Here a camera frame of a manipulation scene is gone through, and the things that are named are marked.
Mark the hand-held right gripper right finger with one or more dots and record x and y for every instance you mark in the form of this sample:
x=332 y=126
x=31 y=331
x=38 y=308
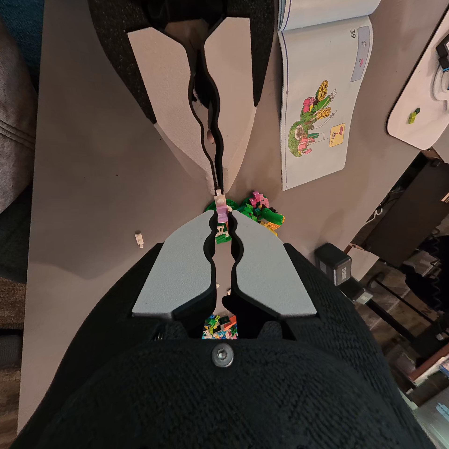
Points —
x=270 y=273

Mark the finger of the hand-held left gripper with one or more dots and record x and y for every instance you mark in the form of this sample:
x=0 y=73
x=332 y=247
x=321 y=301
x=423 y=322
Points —
x=233 y=70
x=161 y=80

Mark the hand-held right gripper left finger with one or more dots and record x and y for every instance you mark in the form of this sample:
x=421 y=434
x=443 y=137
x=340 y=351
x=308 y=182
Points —
x=179 y=270

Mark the white lego clip piece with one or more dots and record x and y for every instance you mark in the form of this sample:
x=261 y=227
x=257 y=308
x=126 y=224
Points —
x=139 y=239

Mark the pink lego piece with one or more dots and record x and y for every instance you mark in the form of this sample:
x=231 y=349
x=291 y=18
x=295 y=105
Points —
x=222 y=213

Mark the small white lego piece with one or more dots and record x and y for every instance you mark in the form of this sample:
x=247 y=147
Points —
x=219 y=199

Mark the green lego garden model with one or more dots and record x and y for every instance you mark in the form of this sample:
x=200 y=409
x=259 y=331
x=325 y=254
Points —
x=266 y=217

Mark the pile of loose lego pieces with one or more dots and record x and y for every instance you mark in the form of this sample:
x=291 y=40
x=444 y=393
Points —
x=219 y=328

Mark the lego instruction booklet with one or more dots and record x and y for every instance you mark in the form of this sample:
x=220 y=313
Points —
x=315 y=70

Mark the green lego brick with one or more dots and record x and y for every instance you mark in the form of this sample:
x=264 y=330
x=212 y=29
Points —
x=414 y=116

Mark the person's left hand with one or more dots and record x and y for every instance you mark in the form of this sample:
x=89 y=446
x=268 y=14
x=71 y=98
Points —
x=211 y=136

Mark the black charger box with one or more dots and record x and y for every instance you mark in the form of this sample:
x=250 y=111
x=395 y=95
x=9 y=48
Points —
x=331 y=263

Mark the black and blue device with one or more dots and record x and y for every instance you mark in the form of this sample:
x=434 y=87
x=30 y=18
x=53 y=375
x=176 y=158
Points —
x=443 y=52

